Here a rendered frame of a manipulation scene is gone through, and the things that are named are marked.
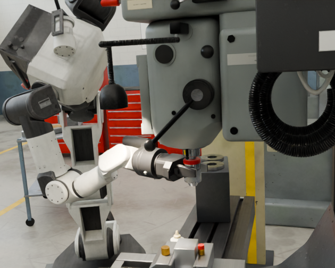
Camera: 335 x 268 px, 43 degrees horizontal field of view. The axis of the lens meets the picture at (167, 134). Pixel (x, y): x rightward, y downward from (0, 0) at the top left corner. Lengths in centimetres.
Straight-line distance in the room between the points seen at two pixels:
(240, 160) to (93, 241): 131
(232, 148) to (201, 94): 195
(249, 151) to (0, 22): 1030
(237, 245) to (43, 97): 76
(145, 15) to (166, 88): 17
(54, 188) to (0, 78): 1128
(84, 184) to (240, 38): 68
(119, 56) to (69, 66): 945
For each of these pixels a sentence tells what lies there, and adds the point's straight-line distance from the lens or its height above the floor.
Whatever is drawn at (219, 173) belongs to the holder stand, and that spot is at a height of 112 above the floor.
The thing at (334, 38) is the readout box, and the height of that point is 156.
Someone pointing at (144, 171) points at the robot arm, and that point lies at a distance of 120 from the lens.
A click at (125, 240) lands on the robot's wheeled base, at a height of 57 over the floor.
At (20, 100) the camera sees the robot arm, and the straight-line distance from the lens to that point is 140.
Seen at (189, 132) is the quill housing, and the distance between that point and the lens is 104.
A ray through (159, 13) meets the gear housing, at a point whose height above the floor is 164.
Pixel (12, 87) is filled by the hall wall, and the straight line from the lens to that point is 1243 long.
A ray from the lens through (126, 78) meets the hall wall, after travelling 1082.
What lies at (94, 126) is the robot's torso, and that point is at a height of 127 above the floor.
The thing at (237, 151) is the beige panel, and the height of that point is 85.
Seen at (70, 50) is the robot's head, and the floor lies 157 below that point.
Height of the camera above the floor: 157
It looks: 12 degrees down
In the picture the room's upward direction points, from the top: 4 degrees counter-clockwise
